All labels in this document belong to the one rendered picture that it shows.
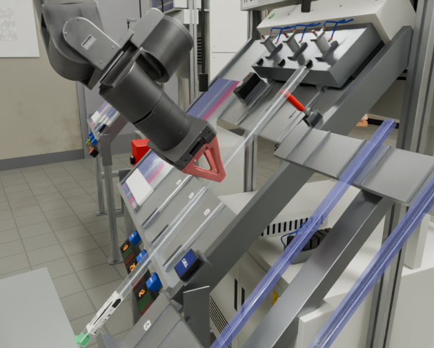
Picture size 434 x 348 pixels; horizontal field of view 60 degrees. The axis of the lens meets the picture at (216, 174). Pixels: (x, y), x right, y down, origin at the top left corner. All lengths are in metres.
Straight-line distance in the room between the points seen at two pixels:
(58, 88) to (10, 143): 0.77
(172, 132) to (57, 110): 4.00
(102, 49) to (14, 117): 3.98
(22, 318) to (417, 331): 1.03
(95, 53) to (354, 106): 0.54
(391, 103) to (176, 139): 0.73
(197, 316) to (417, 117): 0.59
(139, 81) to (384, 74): 0.55
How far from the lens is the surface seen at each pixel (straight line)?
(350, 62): 0.84
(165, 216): 0.97
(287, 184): 0.75
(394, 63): 0.86
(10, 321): 1.00
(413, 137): 0.88
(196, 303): 0.72
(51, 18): 0.44
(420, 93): 0.87
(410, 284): 1.15
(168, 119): 0.46
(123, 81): 0.43
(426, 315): 1.27
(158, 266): 0.82
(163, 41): 0.47
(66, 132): 4.50
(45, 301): 1.03
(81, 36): 0.43
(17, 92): 4.37
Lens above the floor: 1.16
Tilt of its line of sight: 18 degrees down
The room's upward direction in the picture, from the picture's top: straight up
